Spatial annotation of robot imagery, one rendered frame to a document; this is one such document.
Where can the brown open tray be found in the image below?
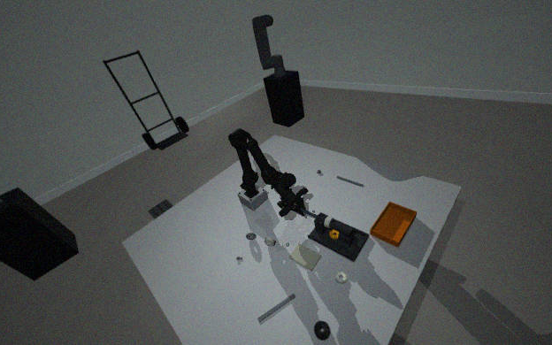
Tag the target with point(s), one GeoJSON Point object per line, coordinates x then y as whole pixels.
{"type": "Point", "coordinates": [393, 223]}

